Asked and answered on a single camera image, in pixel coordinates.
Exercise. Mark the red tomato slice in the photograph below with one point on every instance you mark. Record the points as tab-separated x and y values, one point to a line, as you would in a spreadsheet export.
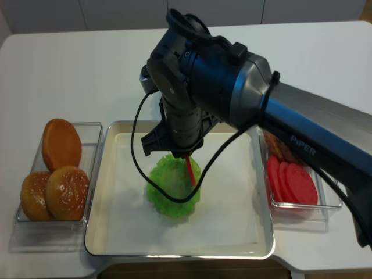
190	171

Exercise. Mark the sesame bun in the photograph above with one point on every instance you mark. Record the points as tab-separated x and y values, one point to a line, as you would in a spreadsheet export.
66	193
32	196

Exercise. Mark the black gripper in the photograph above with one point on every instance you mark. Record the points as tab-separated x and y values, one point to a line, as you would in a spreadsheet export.
180	131

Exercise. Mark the plain brown bun half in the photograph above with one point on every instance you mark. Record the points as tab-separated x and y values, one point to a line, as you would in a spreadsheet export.
61	145

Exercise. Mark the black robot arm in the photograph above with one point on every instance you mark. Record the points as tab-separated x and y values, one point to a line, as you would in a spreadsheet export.
204	80

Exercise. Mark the red tomato slices stack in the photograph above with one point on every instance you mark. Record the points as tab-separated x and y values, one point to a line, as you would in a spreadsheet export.
291	183

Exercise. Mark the white metal serving tray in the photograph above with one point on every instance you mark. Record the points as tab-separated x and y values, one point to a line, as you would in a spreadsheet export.
232	220

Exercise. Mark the clear plastic bun container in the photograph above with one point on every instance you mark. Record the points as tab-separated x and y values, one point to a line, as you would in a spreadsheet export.
63	236

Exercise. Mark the left brown meat patty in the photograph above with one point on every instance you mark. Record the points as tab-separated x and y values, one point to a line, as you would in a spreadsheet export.
278	149

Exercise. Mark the clear patty tomato container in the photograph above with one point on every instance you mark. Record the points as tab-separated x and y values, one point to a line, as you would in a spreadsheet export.
328	201

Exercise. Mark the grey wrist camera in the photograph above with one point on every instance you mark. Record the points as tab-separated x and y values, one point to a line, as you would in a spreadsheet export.
146	81

